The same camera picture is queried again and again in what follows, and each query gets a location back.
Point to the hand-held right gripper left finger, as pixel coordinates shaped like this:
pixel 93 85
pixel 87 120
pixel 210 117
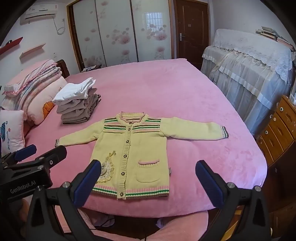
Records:
pixel 89 180

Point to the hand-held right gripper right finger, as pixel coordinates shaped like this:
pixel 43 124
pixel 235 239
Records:
pixel 208 185

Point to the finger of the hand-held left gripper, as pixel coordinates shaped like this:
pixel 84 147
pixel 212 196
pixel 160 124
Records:
pixel 25 153
pixel 55 154

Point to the yellow knit striped cardigan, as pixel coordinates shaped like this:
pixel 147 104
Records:
pixel 138 148

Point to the stack of folded beige clothes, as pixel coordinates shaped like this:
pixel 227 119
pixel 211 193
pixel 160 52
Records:
pixel 74 109

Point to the small white printed cushion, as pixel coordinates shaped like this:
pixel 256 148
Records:
pixel 11 132

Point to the pink pillow with orange print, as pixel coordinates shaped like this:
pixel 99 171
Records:
pixel 39 104

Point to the white folded garment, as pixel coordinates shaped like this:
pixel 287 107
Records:
pixel 74 91

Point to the pink folded quilt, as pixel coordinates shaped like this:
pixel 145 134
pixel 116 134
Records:
pixel 34 78

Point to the dark wooden headboard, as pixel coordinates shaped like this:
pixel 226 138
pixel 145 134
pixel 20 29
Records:
pixel 63 68

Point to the wooden drawer cabinet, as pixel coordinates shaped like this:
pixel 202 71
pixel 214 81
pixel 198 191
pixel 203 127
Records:
pixel 279 129

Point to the pink bed blanket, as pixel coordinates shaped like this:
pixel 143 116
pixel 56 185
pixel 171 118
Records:
pixel 173 92

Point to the white lace covered furniture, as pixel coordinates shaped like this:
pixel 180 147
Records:
pixel 249 76

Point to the floral sliding door wardrobe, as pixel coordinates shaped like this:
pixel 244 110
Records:
pixel 115 30

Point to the white air conditioner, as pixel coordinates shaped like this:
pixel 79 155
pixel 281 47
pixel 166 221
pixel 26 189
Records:
pixel 38 11

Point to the brown wooden door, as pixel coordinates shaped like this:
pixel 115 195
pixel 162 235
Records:
pixel 192 27

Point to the stack of books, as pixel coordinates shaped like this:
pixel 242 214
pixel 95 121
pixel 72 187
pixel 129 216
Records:
pixel 267 33

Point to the pink wall shelf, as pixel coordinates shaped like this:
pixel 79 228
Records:
pixel 32 51

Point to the red wall shelf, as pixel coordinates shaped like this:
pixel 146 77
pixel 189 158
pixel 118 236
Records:
pixel 11 44

